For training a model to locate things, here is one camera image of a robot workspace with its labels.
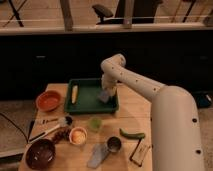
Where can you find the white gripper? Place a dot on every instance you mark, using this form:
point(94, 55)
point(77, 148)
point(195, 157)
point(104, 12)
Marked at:
point(109, 84)

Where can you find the grey sponge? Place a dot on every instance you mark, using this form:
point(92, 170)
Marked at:
point(104, 96)

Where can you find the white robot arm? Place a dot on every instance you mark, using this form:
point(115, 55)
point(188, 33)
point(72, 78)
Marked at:
point(175, 128)

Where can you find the green plastic tray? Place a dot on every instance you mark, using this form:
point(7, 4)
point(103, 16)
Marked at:
point(87, 98)

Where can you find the yellow corn cob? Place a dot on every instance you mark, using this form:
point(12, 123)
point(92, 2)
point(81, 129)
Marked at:
point(74, 94)

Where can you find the green plastic cup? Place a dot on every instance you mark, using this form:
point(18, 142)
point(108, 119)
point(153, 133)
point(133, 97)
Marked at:
point(94, 124)

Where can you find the green pepper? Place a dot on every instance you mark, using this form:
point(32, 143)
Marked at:
point(135, 136)

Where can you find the metal measuring cup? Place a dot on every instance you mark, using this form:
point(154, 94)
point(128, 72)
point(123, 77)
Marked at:
point(114, 144)

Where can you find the orange bowl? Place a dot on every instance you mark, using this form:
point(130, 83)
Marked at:
point(48, 101)

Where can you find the small cup with orange contents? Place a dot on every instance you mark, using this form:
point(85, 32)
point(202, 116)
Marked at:
point(78, 136)

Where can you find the black office chair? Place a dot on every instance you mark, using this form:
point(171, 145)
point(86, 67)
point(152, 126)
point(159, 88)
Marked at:
point(144, 12)

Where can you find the brown pine cone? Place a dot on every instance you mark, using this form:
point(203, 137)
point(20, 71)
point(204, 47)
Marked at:
point(62, 134)

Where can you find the grey cloth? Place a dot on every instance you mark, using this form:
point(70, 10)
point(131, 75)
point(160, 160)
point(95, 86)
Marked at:
point(99, 154)

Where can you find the black framed wooden block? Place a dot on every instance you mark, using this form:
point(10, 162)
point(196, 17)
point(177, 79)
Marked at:
point(139, 153)

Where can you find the dark brown bowl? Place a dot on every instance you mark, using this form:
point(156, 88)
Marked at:
point(40, 154)

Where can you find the white handled brush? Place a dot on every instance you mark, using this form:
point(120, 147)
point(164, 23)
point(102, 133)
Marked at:
point(63, 122)

